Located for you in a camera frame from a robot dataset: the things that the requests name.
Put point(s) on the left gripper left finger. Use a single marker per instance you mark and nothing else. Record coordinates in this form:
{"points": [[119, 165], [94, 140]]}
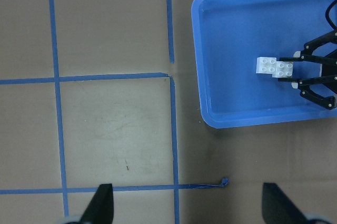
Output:
{"points": [[100, 209]]}

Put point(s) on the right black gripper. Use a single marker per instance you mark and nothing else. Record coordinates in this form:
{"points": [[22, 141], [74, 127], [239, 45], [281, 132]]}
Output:
{"points": [[328, 71]]}

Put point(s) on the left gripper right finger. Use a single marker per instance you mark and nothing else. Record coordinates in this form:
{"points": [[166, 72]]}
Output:
{"points": [[278, 208]]}

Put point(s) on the white block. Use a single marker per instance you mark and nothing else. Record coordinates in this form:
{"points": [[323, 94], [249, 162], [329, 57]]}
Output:
{"points": [[283, 70], [265, 65]]}

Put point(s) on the blue plastic tray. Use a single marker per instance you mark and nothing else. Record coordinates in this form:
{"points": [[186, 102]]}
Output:
{"points": [[229, 36]]}

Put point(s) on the brown paper table cover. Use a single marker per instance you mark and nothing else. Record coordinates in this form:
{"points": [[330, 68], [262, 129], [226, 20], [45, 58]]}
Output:
{"points": [[105, 91]]}

